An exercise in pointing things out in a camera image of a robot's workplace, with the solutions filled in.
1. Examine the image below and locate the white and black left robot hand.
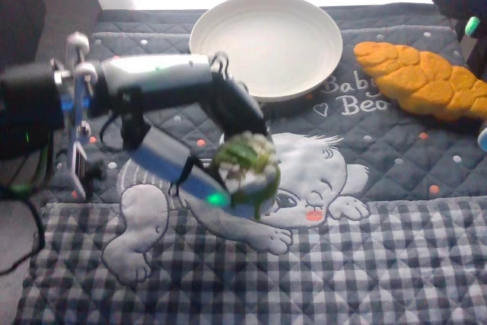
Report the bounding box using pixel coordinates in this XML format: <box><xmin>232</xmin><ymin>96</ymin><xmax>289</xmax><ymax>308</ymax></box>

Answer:
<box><xmin>93</xmin><ymin>50</ymin><xmax>269</xmax><ymax>209</ymax></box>

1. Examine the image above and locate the orange braided bread toy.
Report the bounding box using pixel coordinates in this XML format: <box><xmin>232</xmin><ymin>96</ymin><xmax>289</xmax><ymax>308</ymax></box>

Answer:
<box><xmin>353</xmin><ymin>40</ymin><xmax>487</xmax><ymax>123</ymax></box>

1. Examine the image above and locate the green and white toy cake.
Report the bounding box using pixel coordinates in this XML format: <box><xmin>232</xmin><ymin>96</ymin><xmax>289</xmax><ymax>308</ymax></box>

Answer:
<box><xmin>212</xmin><ymin>130</ymin><xmax>282</xmax><ymax>221</ymax></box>

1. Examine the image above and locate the white round plate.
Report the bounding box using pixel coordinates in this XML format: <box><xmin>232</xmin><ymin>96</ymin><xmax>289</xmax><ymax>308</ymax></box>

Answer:
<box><xmin>189</xmin><ymin>0</ymin><xmax>344</xmax><ymax>102</ymax></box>

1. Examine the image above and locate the grey quilt with bear print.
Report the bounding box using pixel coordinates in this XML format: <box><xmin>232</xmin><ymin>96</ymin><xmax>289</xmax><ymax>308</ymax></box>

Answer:
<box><xmin>14</xmin><ymin>5</ymin><xmax>487</xmax><ymax>325</ymax></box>

